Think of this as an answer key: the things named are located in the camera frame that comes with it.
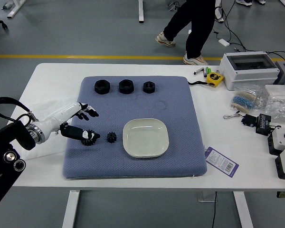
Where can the clear bag of screws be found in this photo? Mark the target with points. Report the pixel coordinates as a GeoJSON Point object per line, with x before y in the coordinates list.
{"type": "Point", "coordinates": [281, 109]}

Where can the grey under-table bracket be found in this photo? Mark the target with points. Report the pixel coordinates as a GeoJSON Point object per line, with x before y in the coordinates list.
{"type": "Point", "coordinates": [205, 197]}

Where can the white square plate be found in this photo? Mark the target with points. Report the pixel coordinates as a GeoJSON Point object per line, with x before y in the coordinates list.
{"type": "Point", "coordinates": [145, 137]}

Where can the bag of blue resistors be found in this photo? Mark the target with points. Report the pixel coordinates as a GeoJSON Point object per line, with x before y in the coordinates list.
{"type": "Point", "coordinates": [245, 98]}

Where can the small silver tool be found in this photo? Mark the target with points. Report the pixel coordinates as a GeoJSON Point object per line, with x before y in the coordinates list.
{"type": "Point", "coordinates": [199, 71]}

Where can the white table leg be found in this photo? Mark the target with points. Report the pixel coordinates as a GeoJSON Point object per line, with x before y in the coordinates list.
{"type": "Point", "coordinates": [243, 209]}
{"type": "Point", "coordinates": [70, 209]}

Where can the person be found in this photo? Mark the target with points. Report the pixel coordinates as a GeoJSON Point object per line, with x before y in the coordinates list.
{"type": "Point", "coordinates": [194, 28]}
{"type": "Point", "coordinates": [244, 2]}

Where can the blue-grey cushion mat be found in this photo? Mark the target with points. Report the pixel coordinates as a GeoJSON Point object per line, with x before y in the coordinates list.
{"type": "Point", "coordinates": [133, 104]}

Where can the green white markers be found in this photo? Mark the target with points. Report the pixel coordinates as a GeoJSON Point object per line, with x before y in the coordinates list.
{"type": "Point", "coordinates": [207, 70]}

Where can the small grey metal bracket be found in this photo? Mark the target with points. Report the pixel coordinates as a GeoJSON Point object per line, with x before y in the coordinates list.
{"type": "Point", "coordinates": [7, 5]}

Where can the large black hex nut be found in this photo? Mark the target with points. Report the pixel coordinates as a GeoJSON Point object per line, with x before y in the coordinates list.
{"type": "Point", "coordinates": [126, 86]}
{"type": "Point", "coordinates": [102, 87]}

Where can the grey electrical enclosure box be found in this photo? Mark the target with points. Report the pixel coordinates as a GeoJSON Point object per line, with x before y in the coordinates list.
{"type": "Point", "coordinates": [247, 76]}

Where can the small black gear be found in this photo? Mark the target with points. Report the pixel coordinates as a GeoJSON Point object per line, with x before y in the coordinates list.
{"type": "Point", "coordinates": [111, 137]}

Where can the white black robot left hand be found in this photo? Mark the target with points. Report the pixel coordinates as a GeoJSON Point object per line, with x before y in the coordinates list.
{"type": "Point", "coordinates": [57, 118]}

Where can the yellow tape measure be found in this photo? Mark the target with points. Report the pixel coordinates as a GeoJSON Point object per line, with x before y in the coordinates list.
{"type": "Point", "coordinates": [215, 79]}

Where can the white power adapter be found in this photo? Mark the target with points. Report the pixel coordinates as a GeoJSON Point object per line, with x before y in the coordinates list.
{"type": "Point", "coordinates": [224, 42]}

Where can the small white box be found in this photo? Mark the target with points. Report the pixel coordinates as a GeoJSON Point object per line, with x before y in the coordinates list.
{"type": "Point", "coordinates": [278, 91]}

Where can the purple paper tag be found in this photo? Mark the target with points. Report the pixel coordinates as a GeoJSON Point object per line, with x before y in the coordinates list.
{"type": "Point", "coordinates": [222, 162]}

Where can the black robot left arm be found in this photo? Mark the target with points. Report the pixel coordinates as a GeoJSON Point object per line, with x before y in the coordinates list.
{"type": "Point", "coordinates": [14, 133]}

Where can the small black hex nut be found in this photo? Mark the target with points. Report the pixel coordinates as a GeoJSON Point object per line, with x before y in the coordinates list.
{"type": "Point", "coordinates": [149, 87]}

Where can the blue button control box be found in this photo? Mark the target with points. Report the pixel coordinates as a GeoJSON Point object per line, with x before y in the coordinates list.
{"type": "Point", "coordinates": [281, 142]}

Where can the big black gear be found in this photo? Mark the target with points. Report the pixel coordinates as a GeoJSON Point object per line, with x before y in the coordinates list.
{"type": "Point", "coordinates": [89, 142]}

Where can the black electronic module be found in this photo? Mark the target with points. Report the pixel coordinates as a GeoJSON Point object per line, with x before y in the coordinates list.
{"type": "Point", "coordinates": [263, 124]}

